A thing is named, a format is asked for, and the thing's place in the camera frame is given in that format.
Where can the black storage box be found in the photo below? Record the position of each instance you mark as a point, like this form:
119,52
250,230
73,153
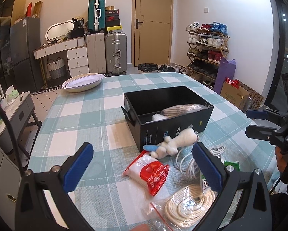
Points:
140,106

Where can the bagged striped cloth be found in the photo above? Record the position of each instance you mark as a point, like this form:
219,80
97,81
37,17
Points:
182,109

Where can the cardboard box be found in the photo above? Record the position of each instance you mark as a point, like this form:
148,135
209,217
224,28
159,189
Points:
236,96

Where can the grey side cabinet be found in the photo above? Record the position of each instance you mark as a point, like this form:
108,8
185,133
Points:
20,114

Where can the oval mirror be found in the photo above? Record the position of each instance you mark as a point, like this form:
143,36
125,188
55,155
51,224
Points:
59,30

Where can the green snack packet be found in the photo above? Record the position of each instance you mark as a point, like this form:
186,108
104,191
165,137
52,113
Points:
215,173

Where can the person's right hand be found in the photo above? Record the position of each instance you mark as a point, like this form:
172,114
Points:
281,162

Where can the plaid teal tablecloth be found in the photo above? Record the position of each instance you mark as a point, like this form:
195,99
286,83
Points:
105,197

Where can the black tote bag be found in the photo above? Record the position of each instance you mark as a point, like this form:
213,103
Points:
78,23

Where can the silver suitcase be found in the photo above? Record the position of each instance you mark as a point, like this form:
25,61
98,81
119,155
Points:
116,53

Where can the teal suitcase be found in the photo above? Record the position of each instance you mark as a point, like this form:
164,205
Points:
96,15

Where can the beige suitcase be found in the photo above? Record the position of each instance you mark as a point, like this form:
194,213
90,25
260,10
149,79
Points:
96,53

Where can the red white bag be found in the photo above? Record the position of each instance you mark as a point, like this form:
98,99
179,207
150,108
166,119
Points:
148,172

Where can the white oval bowl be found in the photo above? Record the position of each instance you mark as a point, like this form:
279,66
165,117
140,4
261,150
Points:
82,82

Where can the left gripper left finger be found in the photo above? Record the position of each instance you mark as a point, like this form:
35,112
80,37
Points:
32,209

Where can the purple bag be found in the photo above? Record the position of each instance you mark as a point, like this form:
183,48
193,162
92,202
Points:
226,69

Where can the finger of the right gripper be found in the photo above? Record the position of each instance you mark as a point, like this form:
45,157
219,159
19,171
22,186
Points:
259,114
261,133

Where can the white dresser with drawers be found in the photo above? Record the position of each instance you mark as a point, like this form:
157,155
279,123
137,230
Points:
67,50

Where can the wooden shoe rack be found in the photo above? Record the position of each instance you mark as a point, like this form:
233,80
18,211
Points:
206,49

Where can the woven laundry basket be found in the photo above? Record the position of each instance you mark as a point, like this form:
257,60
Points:
56,68

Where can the tan wooden door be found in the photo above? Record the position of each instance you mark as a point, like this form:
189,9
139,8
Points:
152,31

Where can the green tissue pack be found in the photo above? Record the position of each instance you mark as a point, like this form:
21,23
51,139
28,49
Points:
11,93

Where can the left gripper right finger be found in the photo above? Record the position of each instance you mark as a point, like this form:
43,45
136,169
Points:
253,210

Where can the white plush bunny toy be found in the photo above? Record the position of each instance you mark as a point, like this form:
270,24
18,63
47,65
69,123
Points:
169,146

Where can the black refrigerator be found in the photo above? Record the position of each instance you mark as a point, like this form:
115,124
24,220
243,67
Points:
24,40

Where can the person's left hand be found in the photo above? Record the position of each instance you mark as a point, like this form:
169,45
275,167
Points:
141,227

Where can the stacked shoe boxes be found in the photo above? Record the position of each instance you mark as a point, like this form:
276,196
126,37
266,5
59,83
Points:
112,20

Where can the white bubble wrap foam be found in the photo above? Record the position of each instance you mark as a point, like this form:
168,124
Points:
157,117

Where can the black tall cabinet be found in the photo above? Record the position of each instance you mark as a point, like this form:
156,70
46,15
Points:
10,11

